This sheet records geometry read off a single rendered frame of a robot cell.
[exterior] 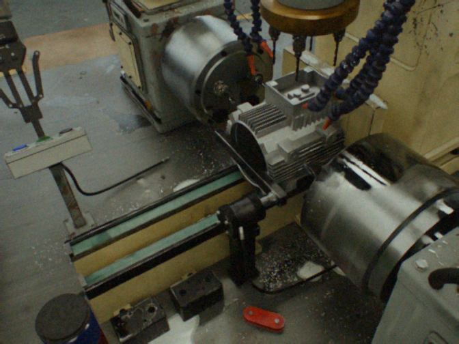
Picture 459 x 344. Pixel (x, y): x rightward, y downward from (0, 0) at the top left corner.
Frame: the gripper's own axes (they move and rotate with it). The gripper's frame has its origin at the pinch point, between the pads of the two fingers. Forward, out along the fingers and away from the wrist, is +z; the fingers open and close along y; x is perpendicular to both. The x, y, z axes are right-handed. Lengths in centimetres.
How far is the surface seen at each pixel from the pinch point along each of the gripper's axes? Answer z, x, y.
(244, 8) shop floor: -10, 258, 202
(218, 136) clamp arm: 15.3, -12.5, 34.5
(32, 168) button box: 8.8, -3.4, -4.4
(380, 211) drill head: 25, -55, 40
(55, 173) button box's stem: 12.2, 0.2, -0.4
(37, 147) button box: 5.0, -3.5, -1.7
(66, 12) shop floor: -51, 336, 69
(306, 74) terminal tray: 8, -21, 55
